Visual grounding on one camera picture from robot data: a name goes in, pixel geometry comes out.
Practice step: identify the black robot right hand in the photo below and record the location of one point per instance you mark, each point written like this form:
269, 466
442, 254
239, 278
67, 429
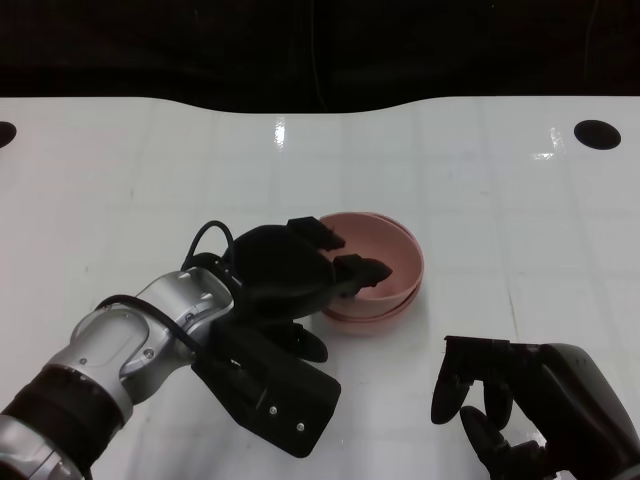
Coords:
565, 400

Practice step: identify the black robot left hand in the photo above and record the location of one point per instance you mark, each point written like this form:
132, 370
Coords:
280, 270

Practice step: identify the pink plastic bowl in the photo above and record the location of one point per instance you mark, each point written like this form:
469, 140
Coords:
385, 240
365, 327
395, 307

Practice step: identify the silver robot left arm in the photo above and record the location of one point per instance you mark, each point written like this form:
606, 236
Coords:
115, 345

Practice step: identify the black backdrop cloth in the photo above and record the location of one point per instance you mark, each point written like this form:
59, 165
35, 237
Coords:
200, 45

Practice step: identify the black round table grommet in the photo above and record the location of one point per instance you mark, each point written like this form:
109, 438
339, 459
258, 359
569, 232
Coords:
597, 135
6, 135

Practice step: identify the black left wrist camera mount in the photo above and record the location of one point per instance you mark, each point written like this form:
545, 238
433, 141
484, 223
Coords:
275, 395

